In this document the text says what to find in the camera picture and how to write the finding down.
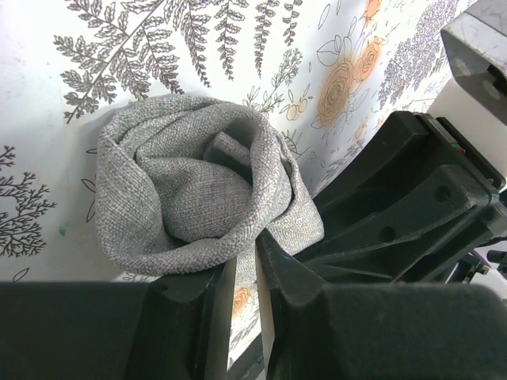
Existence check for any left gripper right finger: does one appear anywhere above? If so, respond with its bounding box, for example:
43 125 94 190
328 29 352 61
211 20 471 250
256 230 324 379

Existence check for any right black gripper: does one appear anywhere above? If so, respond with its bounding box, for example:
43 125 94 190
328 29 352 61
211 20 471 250
298 111 506 283

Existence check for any floral tablecloth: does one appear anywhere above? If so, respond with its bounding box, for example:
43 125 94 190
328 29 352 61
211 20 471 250
0 0 484 365

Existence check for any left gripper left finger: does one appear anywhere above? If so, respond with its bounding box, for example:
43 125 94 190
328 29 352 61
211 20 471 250
148 259 237 379

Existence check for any grey cloth napkin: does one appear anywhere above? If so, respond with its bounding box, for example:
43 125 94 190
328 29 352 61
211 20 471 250
95 96 324 284

